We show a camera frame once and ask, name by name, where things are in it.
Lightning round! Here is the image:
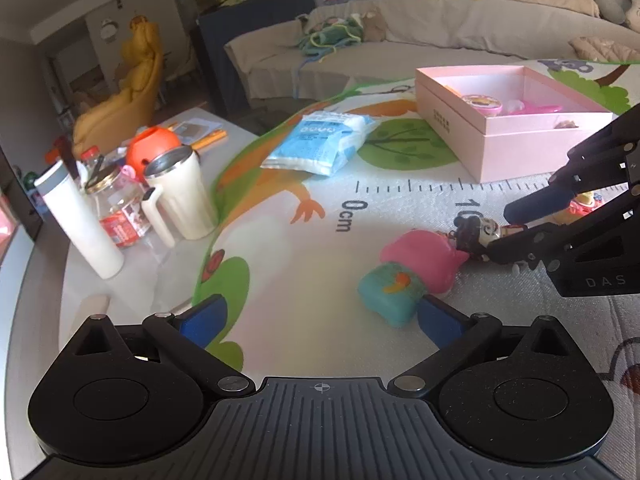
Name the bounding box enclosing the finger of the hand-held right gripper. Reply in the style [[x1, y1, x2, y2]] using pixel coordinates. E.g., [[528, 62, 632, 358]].
[[504, 109, 640, 225], [487, 192, 640, 266]]

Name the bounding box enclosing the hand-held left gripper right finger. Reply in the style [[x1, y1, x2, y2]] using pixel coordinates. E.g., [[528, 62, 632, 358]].
[[387, 295, 576, 401]]

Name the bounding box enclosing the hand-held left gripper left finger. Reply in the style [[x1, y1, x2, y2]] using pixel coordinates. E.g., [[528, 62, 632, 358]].
[[70, 294, 256, 399]]

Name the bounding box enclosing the cartoon mouse figure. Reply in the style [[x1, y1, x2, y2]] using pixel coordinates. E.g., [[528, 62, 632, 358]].
[[447, 215, 531, 273]]

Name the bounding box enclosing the pink teal squishy toy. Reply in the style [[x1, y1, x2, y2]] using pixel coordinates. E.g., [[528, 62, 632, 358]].
[[357, 230, 471, 328]]

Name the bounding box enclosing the pink cardboard box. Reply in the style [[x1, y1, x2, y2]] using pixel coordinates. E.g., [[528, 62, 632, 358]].
[[415, 62, 621, 183]]

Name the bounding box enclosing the pink round toy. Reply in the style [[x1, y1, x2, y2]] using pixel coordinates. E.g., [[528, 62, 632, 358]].
[[460, 94, 503, 117]]

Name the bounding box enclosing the small colourful toy figure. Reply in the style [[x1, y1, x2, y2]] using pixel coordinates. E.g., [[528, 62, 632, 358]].
[[550, 190, 601, 226]]

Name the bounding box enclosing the printed play mat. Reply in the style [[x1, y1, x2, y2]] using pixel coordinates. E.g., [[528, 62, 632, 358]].
[[192, 57, 640, 461]]

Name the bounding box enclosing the glass jar red label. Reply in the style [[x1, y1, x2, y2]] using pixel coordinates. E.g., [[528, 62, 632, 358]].
[[84, 166, 151, 248]]

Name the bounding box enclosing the white tall bottle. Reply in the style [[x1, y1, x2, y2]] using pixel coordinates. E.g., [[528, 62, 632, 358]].
[[34, 159, 125, 280]]

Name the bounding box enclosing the pink quilted garment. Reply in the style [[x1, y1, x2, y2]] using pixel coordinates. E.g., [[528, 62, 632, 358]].
[[570, 36, 640, 64]]

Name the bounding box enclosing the yellow orange pen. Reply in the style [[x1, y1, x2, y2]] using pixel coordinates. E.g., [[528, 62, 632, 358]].
[[192, 130, 228, 151]]

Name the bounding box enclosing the orange ball toy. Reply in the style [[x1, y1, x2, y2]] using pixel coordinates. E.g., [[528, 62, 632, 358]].
[[125, 126, 180, 177]]

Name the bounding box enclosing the beige sofa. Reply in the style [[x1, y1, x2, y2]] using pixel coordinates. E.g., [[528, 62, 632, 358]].
[[224, 0, 640, 101]]

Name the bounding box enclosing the clear bottle red cap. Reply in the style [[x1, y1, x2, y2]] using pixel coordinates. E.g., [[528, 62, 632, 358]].
[[80, 146, 104, 181]]

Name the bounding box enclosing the blue wipes packet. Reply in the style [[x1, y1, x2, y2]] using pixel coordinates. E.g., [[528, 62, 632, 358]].
[[260, 112, 383, 177]]

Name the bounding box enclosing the yellow chair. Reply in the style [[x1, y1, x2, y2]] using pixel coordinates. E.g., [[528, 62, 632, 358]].
[[72, 17, 165, 156]]

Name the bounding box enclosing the brown plush toy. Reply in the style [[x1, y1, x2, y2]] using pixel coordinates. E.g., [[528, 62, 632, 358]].
[[361, 10, 388, 42]]

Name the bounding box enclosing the dark cabinet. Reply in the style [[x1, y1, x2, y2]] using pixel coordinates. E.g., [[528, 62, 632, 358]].
[[192, 0, 316, 116]]

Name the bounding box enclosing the green clothing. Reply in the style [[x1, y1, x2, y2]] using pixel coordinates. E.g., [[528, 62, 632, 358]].
[[298, 15, 366, 58]]

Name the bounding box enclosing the cream mug with handle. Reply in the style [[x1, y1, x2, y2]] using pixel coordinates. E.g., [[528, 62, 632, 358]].
[[141, 147, 218, 248]]

